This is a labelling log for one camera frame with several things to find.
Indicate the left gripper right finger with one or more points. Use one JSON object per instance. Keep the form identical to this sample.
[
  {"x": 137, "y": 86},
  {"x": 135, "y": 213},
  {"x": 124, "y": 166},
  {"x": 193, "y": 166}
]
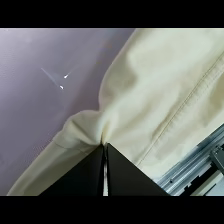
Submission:
[{"x": 130, "y": 176}]

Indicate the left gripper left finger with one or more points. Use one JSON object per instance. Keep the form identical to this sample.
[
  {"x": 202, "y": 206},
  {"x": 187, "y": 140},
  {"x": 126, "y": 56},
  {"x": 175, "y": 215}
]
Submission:
[{"x": 83, "y": 176}]

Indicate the cream shirt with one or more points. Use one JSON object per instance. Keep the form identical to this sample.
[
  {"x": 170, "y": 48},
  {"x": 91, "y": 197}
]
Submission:
[{"x": 160, "y": 86}]

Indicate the silver frame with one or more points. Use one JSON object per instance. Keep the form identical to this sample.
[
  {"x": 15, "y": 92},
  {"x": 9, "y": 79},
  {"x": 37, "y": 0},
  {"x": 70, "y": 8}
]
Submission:
[{"x": 190, "y": 173}]

